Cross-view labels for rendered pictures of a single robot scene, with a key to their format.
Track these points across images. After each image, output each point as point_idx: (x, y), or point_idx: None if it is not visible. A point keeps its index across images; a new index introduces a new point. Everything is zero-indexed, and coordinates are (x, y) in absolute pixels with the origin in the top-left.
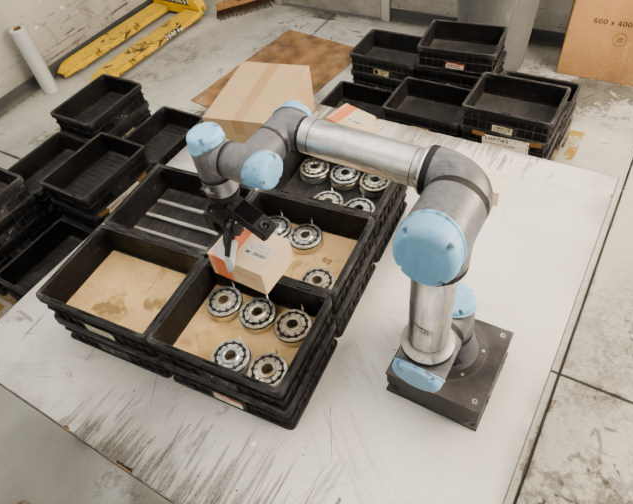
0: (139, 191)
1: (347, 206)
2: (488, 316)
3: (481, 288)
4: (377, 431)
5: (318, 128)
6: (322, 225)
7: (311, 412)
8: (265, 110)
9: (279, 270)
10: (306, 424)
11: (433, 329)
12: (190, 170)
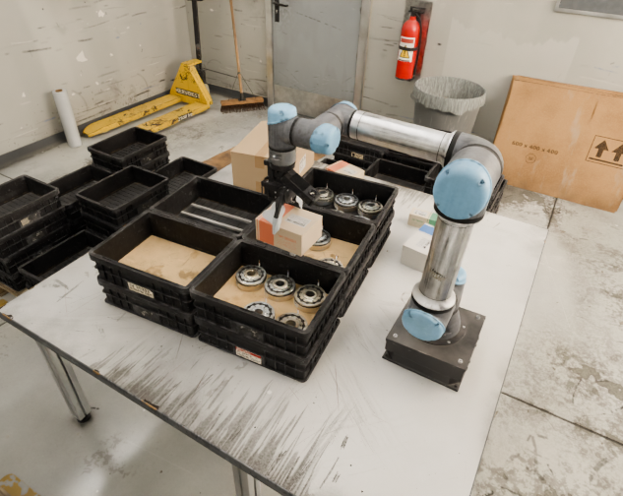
0: (179, 192)
1: (353, 216)
2: None
3: None
4: (376, 388)
5: (368, 116)
6: (330, 231)
7: (319, 371)
8: None
9: (312, 239)
10: (315, 380)
11: (447, 274)
12: None
